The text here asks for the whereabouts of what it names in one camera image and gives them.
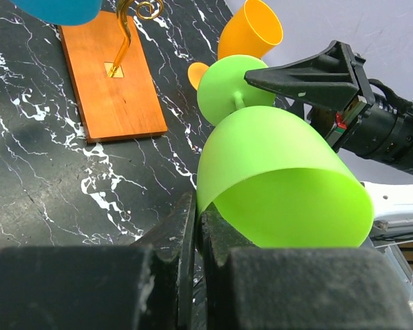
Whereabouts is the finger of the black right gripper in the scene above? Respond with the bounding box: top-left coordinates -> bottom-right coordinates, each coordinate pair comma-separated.
244,41 -> 365,112

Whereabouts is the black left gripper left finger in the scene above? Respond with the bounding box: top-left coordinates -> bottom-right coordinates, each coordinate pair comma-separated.
0,192 -> 196,329

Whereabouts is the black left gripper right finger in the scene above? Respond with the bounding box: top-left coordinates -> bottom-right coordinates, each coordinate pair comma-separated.
197,209 -> 413,329

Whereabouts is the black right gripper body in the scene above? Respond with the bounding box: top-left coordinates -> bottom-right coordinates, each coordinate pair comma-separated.
309,51 -> 413,182

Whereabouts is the green wine glass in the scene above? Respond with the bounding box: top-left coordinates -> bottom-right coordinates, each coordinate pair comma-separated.
197,55 -> 374,248

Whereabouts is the blue wine glass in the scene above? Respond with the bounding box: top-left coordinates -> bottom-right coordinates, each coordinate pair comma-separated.
12,0 -> 103,26

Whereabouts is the orange wine glass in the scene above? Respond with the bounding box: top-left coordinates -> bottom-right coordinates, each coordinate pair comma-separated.
187,0 -> 284,92

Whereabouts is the wooden rack base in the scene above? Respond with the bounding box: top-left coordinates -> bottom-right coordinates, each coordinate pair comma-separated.
59,11 -> 167,143

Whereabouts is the gold wire glass rack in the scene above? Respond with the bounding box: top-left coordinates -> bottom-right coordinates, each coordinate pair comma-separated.
107,0 -> 164,78

